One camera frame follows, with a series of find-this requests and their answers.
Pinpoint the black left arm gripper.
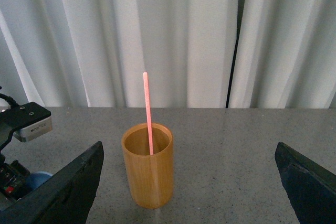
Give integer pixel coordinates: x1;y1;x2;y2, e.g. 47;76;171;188
0;129;31;202

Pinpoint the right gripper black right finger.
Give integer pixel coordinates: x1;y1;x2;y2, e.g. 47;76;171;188
275;142;335;223

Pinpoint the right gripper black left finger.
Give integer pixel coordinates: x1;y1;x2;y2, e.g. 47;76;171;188
1;141;104;223

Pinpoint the pink chopstick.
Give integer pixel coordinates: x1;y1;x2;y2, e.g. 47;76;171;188
143;71;154;155

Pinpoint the blue plastic cup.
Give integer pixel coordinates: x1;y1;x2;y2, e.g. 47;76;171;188
25;171;53;190

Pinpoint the bamboo chopstick holder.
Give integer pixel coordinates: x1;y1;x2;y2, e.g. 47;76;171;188
121;123;174;209

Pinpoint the white pleated curtain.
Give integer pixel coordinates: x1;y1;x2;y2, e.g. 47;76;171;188
1;0;335;109

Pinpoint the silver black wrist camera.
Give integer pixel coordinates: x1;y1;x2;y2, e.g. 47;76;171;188
1;102;52;148

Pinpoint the black cable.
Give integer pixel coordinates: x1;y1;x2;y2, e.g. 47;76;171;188
0;86;20;109

